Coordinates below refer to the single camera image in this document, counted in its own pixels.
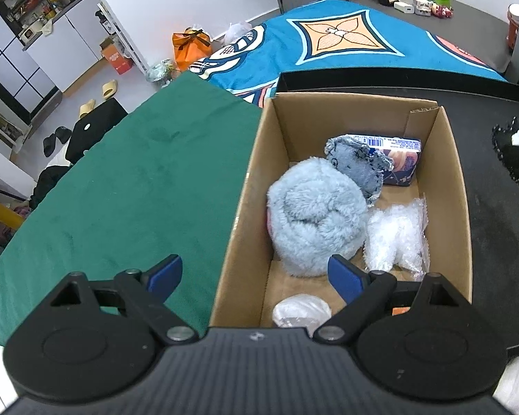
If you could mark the small white appliance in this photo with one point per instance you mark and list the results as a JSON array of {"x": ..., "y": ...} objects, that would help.
[{"x": 27, "y": 33}]

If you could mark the black slipper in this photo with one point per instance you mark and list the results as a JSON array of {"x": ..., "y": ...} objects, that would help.
[
  {"x": 49, "y": 145},
  {"x": 62, "y": 134}
]

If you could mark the red cup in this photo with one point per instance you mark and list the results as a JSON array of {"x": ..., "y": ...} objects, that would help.
[{"x": 514, "y": 28}]

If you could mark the white plastic bag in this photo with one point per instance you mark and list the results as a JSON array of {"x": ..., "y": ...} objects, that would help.
[{"x": 238, "y": 33}]

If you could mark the small figurines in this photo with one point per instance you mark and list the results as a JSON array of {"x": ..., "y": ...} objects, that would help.
[{"x": 434, "y": 9}]

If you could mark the black bag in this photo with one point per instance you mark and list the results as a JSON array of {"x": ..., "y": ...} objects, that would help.
[{"x": 95, "y": 127}]

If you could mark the shelf of kitchen bottles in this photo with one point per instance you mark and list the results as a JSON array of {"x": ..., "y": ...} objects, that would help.
[{"x": 39, "y": 2}]

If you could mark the beige cloth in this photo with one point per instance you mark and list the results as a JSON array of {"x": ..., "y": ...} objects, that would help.
[{"x": 46, "y": 27}]

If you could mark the light blue fluffy plush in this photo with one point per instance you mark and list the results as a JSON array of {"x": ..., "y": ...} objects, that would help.
[{"x": 311, "y": 216}]

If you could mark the orange cardboard box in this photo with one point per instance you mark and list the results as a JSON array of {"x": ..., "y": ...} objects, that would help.
[{"x": 116, "y": 58}]

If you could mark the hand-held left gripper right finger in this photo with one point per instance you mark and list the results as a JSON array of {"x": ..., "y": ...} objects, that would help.
[{"x": 344, "y": 276}]

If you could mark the white charger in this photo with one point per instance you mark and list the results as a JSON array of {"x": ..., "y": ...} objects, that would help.
[{"x": 404, "y": 7}]

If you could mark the white bubble wrap bag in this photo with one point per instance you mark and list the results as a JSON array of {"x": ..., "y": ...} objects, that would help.
[{"x": 393, "y": 233}]

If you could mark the blue patterned blanket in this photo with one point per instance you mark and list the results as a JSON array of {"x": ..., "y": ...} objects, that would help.
[{"x": 277, "y": 47}]

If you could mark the brown cardboard box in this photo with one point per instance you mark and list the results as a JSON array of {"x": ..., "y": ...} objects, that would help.
[{"x": 454, "y": 207}]

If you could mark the dark clothing pile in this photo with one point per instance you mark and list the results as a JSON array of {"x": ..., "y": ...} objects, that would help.
[{"x": 49, "y": 186}]

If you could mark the yellow beam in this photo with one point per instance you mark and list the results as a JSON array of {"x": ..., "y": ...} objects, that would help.
[{"x": 0, "y": 212}]

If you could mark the orange bag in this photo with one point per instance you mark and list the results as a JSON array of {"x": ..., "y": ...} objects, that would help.
[{"x": 190, "y": 49}]

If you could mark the blue tissue pack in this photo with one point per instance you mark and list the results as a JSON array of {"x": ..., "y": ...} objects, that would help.
[{"x": 404, "y": 160}]

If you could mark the yellow slipper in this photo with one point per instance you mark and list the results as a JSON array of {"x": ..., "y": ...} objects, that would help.
[
  {"x": 87, "y": 107},
  {"x": 109, "y": 89}
]

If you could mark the white cabinet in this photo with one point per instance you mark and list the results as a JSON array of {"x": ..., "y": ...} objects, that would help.
[{"x": 69, "y": 49}]

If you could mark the white plastic packet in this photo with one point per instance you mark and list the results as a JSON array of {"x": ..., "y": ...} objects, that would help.
[{"x": 300, "y": 311}]

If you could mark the greenish plastic bag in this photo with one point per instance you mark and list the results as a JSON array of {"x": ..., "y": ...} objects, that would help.
[{"x": 160, "y": 72}]

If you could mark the black framed door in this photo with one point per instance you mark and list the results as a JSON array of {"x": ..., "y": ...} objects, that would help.
[{"x": 13, "y": 73}]

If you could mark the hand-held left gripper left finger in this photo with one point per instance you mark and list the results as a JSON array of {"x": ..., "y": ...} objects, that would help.
[{"x": 166, "y": 274}]

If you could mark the white rack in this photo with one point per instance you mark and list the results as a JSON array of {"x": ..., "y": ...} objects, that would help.
[{"x": 121, "y": 39}]

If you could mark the green cloth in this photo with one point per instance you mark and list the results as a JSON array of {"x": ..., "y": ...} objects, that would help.
[{"x": 134, "y": 181}]

